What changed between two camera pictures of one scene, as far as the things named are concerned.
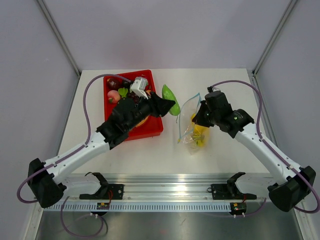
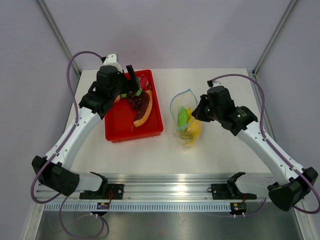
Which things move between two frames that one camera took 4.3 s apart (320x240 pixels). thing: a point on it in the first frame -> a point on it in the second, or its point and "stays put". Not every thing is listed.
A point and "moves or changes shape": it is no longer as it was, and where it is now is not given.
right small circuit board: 238,207 stays put
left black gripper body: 142,111 -> 124,87
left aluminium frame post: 65,45 stays put
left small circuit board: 103,205 stays put
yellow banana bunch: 201,133 -> 185,138
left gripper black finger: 160,106 -> 135,82
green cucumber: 167,94 -> 182,121
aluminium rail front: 170,187 stays put
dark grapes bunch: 136,98 stays put
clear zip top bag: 194,137 moves or changes shape
